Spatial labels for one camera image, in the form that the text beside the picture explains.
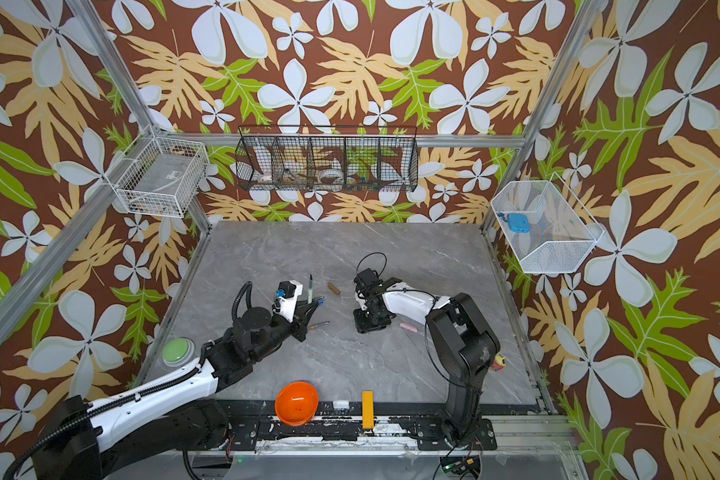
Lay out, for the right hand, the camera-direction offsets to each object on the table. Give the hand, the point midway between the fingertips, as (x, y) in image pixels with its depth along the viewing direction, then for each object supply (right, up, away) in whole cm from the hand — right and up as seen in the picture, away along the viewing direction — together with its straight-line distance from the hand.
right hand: (360, 327), depth 92 cm
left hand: (-12, +11, -16) cm, 23 cm away
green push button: (-54, -6, -6) cm, 54 cm away
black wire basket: (-11, +55, +6) cm, 56 cm away
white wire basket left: (-59, +46, -6) cm, 75 cm away
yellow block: (+2, -19, -13) cm, 23 cm away
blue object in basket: (+47, +32, -6) cm, 57 cm away
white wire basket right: (+53, +29, -10) cm, 61 cm away
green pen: (-12, +14, -21) cm, 28 cm away
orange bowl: (-17, -17, -14) cm, 28 cm away
